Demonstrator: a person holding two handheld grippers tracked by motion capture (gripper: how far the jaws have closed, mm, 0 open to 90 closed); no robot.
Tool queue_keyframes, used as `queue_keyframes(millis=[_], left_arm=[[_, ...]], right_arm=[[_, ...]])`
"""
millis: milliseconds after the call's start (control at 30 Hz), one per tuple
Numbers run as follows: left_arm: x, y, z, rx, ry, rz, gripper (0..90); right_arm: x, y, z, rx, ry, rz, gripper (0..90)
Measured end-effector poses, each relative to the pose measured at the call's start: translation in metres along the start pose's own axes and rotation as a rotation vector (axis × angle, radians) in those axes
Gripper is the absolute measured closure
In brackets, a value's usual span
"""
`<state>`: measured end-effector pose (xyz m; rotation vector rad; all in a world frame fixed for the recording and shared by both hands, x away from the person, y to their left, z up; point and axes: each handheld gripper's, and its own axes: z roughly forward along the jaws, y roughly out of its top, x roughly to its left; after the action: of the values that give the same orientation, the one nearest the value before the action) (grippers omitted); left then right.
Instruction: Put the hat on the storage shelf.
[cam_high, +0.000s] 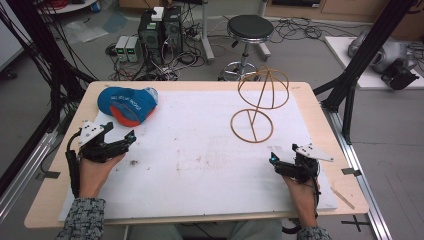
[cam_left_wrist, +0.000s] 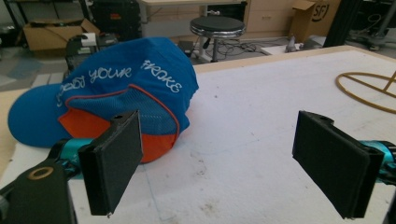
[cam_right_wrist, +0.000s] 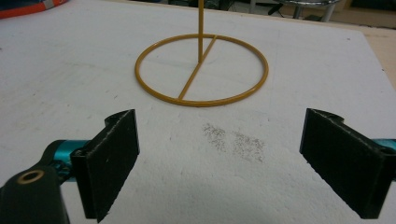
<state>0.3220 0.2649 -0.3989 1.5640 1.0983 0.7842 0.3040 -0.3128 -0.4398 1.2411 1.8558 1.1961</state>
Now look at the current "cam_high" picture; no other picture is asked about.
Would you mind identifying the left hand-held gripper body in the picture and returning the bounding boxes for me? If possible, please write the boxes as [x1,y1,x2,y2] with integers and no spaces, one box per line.
[77,120,130,164]

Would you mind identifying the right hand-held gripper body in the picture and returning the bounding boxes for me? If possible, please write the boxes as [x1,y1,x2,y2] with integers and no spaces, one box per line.
[275,143,335,185]

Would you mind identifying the blue cap with orange brim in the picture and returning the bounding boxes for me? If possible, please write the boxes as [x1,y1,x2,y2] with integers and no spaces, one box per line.
[96,86,160,128]

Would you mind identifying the wooden wire hat stand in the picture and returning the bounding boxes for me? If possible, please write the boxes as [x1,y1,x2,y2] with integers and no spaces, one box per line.
[229,64,291,144]

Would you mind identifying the person's left hand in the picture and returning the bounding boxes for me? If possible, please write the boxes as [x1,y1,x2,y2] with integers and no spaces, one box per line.
[78,151,128,200]

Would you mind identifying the person's right hand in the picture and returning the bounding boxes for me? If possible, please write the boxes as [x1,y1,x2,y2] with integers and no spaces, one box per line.
[281,174,320,230]

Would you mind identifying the grey tape piece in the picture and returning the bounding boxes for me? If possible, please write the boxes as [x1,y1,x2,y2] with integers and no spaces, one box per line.
[340,167,363,177]
[35,170,62,182]

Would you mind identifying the thin wooden stick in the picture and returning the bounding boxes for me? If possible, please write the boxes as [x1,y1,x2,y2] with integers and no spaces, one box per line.
[330,187,356,211]

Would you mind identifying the white foam mat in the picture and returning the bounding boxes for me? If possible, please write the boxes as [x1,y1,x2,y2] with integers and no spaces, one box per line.
[58,89,339,223]

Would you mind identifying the black tape cross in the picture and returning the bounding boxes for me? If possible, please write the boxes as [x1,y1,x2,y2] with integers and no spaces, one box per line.
[340,214,371,233]

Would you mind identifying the grey bench power supply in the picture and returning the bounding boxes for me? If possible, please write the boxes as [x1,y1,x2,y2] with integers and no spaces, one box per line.
[126,35,143,64]
[114,35,130,63]

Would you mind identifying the clear plastic sheet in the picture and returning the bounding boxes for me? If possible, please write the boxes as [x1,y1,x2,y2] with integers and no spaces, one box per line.
[62,19,110,45]

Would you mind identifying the person's legs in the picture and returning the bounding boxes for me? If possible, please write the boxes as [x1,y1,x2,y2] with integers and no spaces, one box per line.
[127,220,285,240]

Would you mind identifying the black computer tower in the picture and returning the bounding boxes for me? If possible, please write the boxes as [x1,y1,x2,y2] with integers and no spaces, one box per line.
[137,11,165,65]
[162,5,184,56]

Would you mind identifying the white platform board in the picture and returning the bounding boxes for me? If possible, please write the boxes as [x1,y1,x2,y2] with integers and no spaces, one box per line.
[324,35,424,91]

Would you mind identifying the white box device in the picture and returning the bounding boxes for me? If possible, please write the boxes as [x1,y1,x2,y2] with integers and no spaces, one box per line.
[150,6,165,22]

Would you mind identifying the black device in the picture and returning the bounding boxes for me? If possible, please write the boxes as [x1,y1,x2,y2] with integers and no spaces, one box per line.
[380,62,421,91]

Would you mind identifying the black round stool chrome base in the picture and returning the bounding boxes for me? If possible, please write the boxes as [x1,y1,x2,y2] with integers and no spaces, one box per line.
[217,14,275,82]

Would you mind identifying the grey desk leg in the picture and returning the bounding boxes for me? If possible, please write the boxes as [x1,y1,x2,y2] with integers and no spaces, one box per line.
[199,0,216,65]

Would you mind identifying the grey robot device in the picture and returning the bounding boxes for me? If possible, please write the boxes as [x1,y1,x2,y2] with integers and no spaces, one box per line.
[347,29,418,75]

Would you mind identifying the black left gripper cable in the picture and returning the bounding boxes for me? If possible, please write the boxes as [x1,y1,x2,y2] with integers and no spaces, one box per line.
[65,129,83,200]

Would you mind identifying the aluminium rail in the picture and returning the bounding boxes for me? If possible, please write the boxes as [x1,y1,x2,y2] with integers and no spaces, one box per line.
[0,128,59,223]
[320,101,395,240]

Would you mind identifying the tangle of cables by computers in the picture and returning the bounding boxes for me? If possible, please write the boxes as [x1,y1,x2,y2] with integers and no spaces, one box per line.
[105,43,208,82]

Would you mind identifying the black metal frame post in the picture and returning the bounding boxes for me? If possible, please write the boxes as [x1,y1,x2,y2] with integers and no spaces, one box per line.
[0,0,98,134]
[313,0,418,145]

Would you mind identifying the tangle of black floor cables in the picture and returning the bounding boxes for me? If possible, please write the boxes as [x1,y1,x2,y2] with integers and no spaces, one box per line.
[269,17,364,45]

